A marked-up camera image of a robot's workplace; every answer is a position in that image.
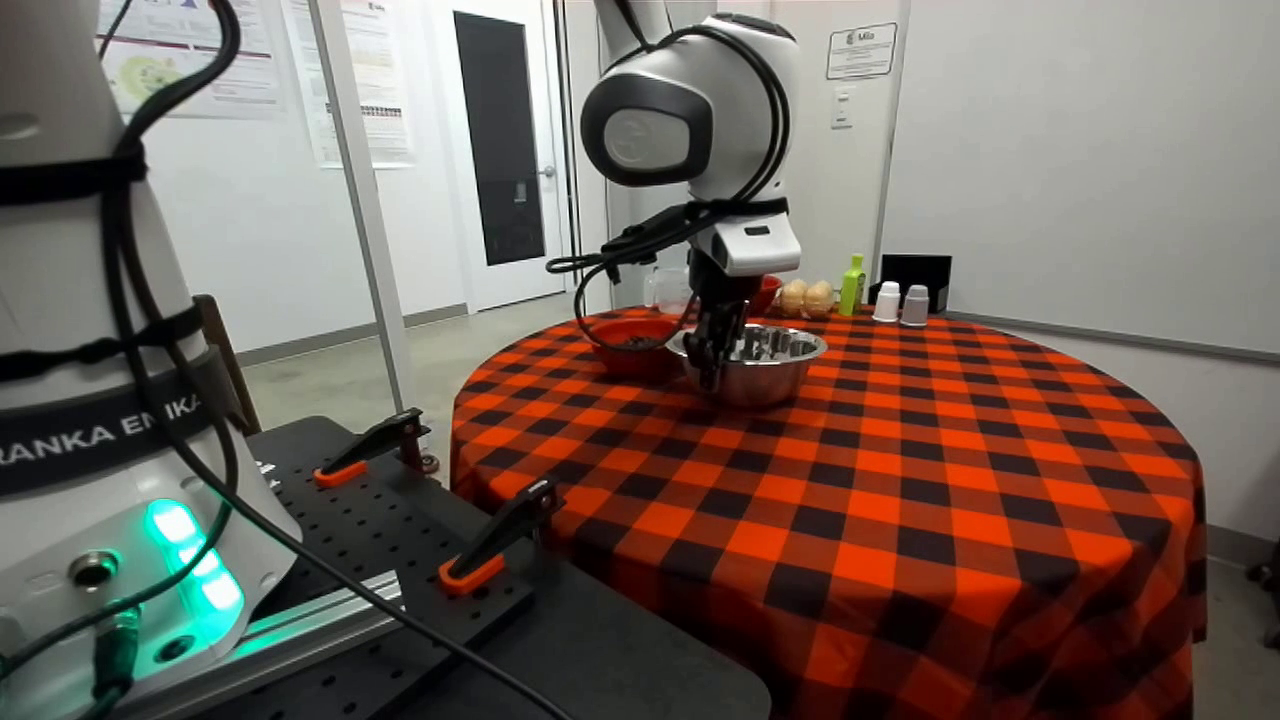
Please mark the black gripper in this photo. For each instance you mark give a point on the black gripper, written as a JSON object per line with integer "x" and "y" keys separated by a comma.
{"x": 720, "y": 307}

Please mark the metal bowl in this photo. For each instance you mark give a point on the metal bowl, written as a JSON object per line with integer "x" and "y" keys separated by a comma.
{"x": 769, "y": 371}

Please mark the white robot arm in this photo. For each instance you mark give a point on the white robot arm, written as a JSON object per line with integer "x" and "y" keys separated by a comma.
{"x": 136, "y": 526}

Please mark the near red bowl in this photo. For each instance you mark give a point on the near red bowl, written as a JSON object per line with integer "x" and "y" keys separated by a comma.
{"x": 635, "y": 363}

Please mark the red bowl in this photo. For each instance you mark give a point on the red bowl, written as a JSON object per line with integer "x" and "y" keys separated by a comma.
{"x": 635, "y": 363}
{"x": 767, "y": 292}

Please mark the far red bowl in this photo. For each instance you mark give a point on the far red bowl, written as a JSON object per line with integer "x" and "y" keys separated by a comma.
{"x": 767, "y": 292}

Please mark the coffee beans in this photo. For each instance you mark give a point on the coffee beans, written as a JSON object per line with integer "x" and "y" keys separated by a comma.
{"x": 636, "y": 328}

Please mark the green bottle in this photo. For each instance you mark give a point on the green bottle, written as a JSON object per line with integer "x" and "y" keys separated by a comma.
{"x": 854, "y": 285}

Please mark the white salt shaker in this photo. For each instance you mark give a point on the white salt shaker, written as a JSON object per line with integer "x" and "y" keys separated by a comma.
{"x": 887, "y": 302}

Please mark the clear pepper shaker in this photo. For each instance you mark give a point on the clear pepper shaker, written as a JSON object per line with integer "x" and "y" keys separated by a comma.
{"x": 915, "y": 307}

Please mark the orange black plaid tablecloth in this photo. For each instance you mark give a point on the orange black plaid tablecloth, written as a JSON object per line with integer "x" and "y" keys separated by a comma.
{"x": 940, "y": 526}

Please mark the near orange black clamp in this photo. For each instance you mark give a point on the near orange black clamp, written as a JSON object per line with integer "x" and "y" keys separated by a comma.
{"x": 487, "y": 559}

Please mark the orange black clamp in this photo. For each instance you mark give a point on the orange black clamp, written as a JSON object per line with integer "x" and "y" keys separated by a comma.
{"x": 487, "y": 559}
{"x": 394, "y": 433}

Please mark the far orange black clamp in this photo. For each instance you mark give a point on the far orange black clamp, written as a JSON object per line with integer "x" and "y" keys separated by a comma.
{"x": 394, "y": 433}

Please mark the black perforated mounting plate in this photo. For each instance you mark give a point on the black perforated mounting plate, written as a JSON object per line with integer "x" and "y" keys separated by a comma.
{"x": 558, "y": 643}

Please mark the metal tripod pole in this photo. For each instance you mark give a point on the metal tripod pole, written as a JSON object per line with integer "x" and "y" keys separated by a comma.
{"x": 361, "y": 195}

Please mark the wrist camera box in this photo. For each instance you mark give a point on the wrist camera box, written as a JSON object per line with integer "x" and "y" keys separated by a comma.
{"x": 754, "y": 244}

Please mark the black wall holder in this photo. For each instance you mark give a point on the black wall holder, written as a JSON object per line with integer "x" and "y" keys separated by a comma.
{"x": 922, "y": 271}

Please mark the wall notice sign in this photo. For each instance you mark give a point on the wall notice sign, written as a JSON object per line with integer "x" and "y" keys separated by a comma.
{"x": 862, "y": 55}

